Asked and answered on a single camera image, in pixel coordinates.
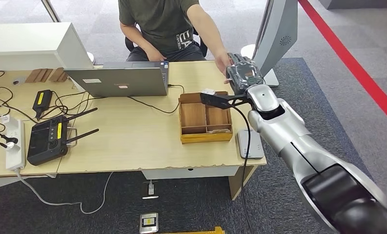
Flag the person's right hand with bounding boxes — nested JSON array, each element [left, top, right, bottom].
[[145, 46, 167, 62]]

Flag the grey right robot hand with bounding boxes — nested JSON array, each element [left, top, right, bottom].
[[225, 53, 265, 95]]

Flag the person's left hand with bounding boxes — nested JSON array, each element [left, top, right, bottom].
[[214, 51, 233, 85]]

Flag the wooden compartment tray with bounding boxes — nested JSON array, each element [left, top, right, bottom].
[[178, 91, 234, 145]]

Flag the person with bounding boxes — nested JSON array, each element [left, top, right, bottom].
[[118, 0, 233, 85]]

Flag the room key card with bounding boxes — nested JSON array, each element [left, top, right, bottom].
[[206, 128, 232, 135]]

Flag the grey card reader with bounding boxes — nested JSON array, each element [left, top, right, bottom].
[[237, 129, 265, 160]]

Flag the slanted pole stand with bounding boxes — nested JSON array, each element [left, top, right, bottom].
[[240, 0, 275, 65], [41, 0, 96, 64]]

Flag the grey laptop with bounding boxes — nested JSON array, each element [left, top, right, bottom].
[[63, 61, 170, 98]]

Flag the grey standing screen kiosk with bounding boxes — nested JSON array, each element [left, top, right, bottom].
[[252, 0, 299, 88]]

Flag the wooden block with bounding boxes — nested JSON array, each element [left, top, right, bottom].
[[48, 67, 68, 83], [25, 68, 54, 84]]

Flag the red floor tape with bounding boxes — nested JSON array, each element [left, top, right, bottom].
[[298, 0, 387, 131]]

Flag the wooden desk leg panel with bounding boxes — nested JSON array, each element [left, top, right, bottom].
[[228, 165, 258, 201]]

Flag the black power adapter yellow label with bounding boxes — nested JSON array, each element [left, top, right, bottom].
[[32, 89, 54, 121]]

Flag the white box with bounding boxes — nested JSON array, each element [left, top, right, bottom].
[[0, 21, 94, 72]]

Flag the grey platform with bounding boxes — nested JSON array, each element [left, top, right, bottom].
[[318, 0, 387, 10]]

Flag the floor outlet with plug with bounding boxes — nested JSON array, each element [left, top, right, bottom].
[[141, 180, 160, 200]]

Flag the black remote controller with antennas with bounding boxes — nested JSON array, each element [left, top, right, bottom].
[[26, 108, 100, 167]]

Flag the yellow floor tape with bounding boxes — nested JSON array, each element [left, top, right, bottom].
[[154, 226, 225, 234]]

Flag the black plug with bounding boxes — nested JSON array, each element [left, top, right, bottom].
[[0, 132, 20, 145]]

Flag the silver floor socket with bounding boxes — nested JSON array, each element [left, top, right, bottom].
[[139, 212, 159, 234]]

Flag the white power strip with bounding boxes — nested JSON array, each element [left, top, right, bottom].
[[5, 118, 26, 171]]

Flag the black camera bracket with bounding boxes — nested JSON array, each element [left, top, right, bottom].
[[200, 92, 255, 110]]

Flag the black laptop power cable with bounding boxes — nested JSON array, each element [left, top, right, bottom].
[[128, 84, 185, 115]]

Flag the black camera cable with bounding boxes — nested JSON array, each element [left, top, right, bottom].
[[231, 106, 253, 234]]

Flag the white power strip cable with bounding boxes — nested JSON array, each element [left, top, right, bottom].
[[15, 170, 114, 215]]

